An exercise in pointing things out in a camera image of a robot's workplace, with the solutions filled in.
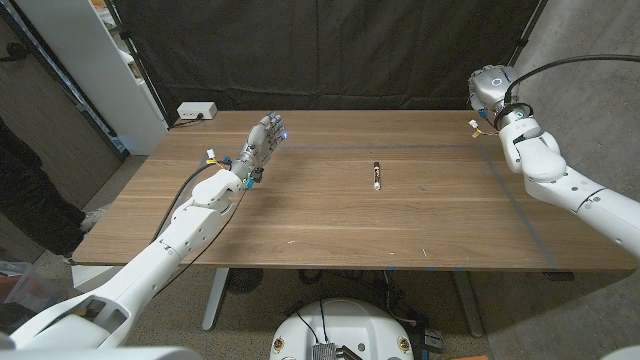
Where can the black backdrop cloth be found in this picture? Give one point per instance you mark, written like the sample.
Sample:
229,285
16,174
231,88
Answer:
325,50

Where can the white shoe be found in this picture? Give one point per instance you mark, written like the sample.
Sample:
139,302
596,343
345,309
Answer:
92,218

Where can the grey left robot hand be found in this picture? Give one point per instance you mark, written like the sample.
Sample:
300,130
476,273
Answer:
257,145

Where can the white power strip box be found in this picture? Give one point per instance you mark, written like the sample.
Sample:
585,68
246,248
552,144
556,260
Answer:
197,110

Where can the brown wooden door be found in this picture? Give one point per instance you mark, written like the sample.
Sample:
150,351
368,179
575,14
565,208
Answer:
60,135

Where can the clear plastic bin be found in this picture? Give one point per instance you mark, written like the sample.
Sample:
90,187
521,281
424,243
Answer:
30,292

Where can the black round floor object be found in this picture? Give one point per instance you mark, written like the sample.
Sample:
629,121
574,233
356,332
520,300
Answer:
243,280

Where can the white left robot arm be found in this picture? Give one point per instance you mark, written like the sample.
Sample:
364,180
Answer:
185,235

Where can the white table leg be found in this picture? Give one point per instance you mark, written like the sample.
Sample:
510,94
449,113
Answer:
215,300
467,305

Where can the white cabinet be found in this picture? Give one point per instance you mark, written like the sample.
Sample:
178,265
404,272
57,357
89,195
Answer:
100,75

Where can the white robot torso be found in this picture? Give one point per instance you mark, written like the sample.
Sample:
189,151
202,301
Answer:
342,330

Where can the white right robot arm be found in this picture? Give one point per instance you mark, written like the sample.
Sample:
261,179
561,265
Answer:
540,160

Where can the brown and white marker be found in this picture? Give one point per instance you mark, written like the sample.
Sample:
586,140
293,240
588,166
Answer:
376,175

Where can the person in dark clothes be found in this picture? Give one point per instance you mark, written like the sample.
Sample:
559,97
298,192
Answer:
25,195

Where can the black backdrop stand pole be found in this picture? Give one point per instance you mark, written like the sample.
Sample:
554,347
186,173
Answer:
135,55
522,40

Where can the orange floor object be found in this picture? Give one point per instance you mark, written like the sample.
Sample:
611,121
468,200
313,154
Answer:
470,357

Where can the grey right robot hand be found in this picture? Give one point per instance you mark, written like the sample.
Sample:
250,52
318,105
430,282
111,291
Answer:
492,87

